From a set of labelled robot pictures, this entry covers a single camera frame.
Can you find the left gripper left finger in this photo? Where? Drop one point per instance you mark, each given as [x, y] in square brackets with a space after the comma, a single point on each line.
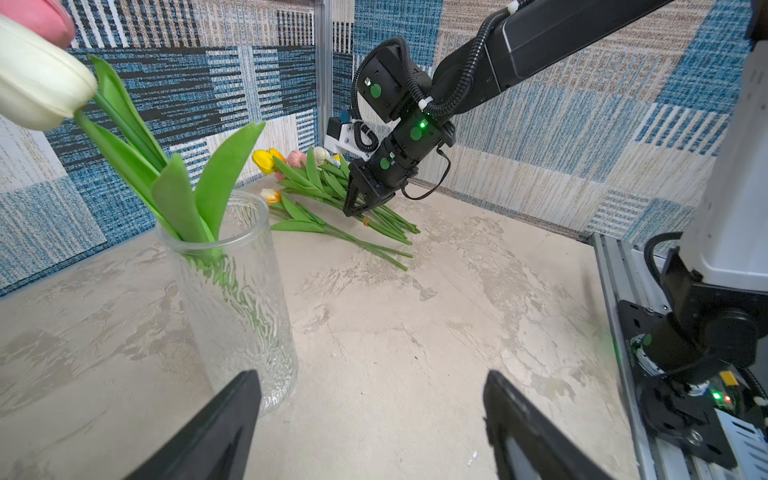
[215, 443]

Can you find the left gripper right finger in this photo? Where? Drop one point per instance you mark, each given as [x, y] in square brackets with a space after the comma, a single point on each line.
[526, 444]

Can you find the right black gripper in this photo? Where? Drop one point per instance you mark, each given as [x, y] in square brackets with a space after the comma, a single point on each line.
[395, 161]

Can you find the tulip bunch yellow orange pink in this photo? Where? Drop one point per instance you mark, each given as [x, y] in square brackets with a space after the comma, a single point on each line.
[324, 178]

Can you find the clear glass vase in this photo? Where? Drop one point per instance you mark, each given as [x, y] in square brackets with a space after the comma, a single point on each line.
[235, 304]

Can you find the pink tulip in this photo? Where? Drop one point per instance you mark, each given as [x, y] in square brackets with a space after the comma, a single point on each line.
[196, 211]

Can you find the white tulip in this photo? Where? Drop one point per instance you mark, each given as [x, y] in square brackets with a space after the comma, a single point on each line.
[42, 85]

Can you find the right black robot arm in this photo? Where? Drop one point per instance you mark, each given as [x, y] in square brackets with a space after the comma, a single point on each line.
[524, 38]

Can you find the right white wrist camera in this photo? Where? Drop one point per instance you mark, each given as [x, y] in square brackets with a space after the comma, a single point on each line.
[339, 139]

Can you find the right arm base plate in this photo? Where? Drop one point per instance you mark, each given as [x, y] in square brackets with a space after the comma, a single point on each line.
[677, 431]

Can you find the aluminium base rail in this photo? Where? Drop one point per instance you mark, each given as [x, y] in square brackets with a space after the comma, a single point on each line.
[687, 315]

